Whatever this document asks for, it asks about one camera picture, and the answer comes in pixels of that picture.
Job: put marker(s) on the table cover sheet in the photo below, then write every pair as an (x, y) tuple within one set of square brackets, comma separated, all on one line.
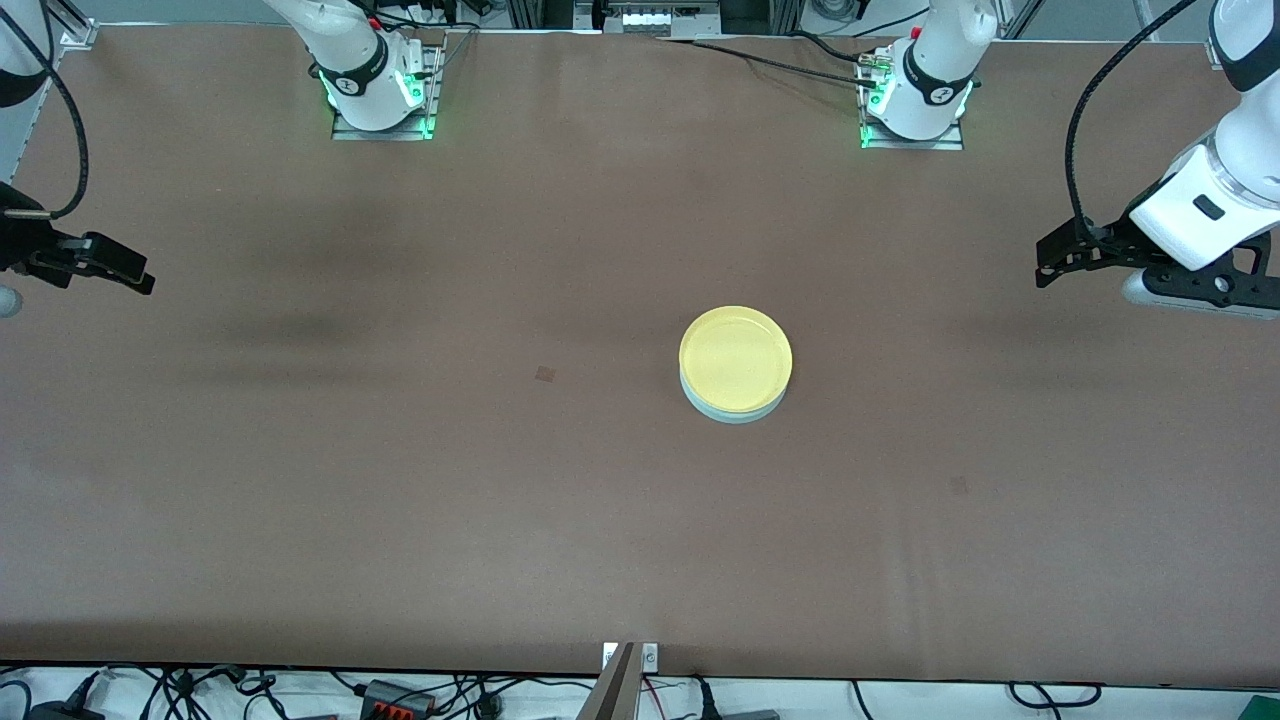
[(640, 520)]

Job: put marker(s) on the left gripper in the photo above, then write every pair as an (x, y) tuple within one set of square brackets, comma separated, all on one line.
[(1118, 240)]

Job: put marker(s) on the black orange power strip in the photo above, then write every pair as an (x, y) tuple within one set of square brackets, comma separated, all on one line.
[(395, 700)]

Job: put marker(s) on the green flat object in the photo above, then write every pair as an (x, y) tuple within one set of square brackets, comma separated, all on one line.
[(1262, 708)]

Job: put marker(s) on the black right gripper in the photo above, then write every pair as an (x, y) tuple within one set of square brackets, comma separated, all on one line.
[(20, 243)]

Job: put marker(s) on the pale green round plate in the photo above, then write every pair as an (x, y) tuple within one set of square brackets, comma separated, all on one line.
[(735, 419)]

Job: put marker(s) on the white terminal block device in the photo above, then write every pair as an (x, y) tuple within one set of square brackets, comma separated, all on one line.
[(655, 20)]

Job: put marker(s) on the yellow round plate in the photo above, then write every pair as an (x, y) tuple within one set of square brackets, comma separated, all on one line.
[(735, 358)]

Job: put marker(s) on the aluminium frame profile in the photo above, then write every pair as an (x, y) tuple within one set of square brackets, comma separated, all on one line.
[(540, 12)]

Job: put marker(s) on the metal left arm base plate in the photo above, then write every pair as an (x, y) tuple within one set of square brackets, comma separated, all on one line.
[(950, 144)]

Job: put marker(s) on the black plug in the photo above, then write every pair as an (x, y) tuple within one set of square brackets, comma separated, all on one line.
[(708, 705)]

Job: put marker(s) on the black power adapter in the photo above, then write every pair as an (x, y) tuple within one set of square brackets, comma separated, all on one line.
[(65, 712)]

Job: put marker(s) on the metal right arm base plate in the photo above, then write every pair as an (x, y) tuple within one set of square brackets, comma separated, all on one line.
[(345, 133)]

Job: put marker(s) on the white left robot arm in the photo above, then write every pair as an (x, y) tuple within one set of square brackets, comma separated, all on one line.
[(930, 90)]

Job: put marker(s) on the grey camera stand post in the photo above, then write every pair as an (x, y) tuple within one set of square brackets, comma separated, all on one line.
[(612, 695)]

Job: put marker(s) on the aluminium corner bracket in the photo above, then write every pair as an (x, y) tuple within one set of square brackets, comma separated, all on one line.
[(1225, 52), (80, 32)]

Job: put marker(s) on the white mounting bracket plate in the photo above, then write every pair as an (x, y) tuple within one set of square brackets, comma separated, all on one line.
[(650, 657)]

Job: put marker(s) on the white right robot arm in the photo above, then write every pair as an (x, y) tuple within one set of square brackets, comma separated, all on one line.
[(365, 75)]

